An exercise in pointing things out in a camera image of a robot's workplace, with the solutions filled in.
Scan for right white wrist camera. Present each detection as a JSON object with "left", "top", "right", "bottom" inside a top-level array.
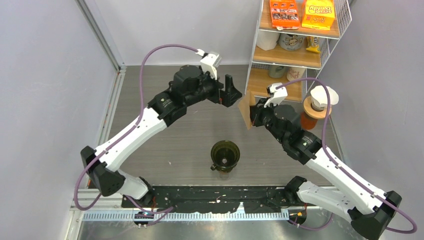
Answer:
[{"left": 264, "top": 82, "right": 288, "bottom": 108}]

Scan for yellow snack packet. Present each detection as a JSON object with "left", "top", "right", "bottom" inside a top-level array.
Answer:
[{"left": 306, "top": 36, "right": 321, "bottom": 54}]

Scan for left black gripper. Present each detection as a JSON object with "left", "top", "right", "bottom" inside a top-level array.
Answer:
[{"left": 186, "top": 67, "right": 243, "bottom": 108}]

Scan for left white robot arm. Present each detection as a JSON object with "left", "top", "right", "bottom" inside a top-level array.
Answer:
[{"left": 80, "top": 65, "right": 242, "bottom": 207}]

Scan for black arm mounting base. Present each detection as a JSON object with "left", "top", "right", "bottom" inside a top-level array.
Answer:
[{"left": 141, "top": 185, "right": 312, "bottom": 214}]

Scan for brown paper coffee filter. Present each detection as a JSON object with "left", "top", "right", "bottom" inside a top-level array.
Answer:
[{"left": 237, "top": 90, "right": 256, "bottom": 130}]

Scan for grey printed mug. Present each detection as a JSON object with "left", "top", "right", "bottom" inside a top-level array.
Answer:
[{"left": 278, "top": 33, "right": 305, "bottom": 51}]

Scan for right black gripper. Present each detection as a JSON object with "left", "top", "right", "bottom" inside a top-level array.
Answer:
[{"left": 246, "top": 97, "right": 286, "bottom": 144}]

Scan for glass beaker with coffee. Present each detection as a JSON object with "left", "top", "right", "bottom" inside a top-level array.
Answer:
[{"left": 218, "top": 171, "right": 231, "bottom": 181}]

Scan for white printed cup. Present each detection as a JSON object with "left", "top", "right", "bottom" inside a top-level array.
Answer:
[{"left": 286, "top": 66, "right": 306, "bottom": 82}]

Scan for grey green cup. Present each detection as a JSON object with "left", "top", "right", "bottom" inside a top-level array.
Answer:
[{"left": 268, "top": 65, "right": 286, "bottom": 79}]

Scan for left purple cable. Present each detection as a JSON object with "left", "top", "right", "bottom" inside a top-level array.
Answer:
[{"left": 73, "top": 44, "right": 203, "bottom": 212}]

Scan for yellow scrub daddy box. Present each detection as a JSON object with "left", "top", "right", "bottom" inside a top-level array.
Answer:
[{"left": 301, "top": 0, "right": 336, "bottom": 31}]

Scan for orange glass carafe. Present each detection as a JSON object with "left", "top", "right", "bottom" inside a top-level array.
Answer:
[{"left": 300, "top": 112, "right": 318, "bottom": 130}]

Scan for clear glass dripper cone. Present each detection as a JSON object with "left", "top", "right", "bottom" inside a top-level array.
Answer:
[{"left": 311, "top": 101, "right": 327, "bottom": 112}]

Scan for white wire wooden shelf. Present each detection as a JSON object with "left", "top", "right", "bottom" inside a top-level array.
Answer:
[{"left": 245, "top": 0, "right": 352, "bottom": 97}]

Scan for orange snack box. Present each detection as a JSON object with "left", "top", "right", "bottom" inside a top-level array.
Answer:
[{"left": 269, "top": 0, "right": 301, "bottom": 30}]

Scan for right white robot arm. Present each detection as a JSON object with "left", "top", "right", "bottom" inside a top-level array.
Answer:
[{"left": 249, "top": 103, "right": 402, "bottom": 240}]

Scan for dark green glass dripper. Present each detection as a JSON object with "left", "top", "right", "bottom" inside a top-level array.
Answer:
[{"left": 210, "top": 140, "right": 241, "bottom": 174}]

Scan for white paper coffee filter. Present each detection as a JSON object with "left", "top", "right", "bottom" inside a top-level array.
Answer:
[{"left": 310, "top": 85, "right": 339, "bottom": 107}]

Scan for wooden ring dripper holder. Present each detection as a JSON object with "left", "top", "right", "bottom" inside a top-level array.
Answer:
[{"left": 303, "top": 96, "right": 327, "bottom": 120}]

